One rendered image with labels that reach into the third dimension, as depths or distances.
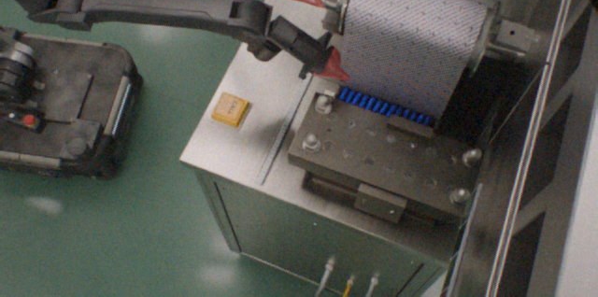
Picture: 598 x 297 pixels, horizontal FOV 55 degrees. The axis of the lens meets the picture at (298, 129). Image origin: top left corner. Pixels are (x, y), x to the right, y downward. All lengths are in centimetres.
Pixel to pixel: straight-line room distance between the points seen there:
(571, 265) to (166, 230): 188
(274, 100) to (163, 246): 102
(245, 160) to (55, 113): 111
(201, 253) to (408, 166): 119
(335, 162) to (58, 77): 143
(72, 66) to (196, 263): 90
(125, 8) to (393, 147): 62
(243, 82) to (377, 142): 40
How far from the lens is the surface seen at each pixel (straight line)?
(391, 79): 120
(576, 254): 55
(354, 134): 123
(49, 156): 226
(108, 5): 126
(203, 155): 137
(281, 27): 118
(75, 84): 234
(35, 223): 245
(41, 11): 134
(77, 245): 236
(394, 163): 121
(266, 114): 140
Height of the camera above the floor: 213
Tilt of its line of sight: 64 degrees down
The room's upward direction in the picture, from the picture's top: 1 degrees counter-clockwise
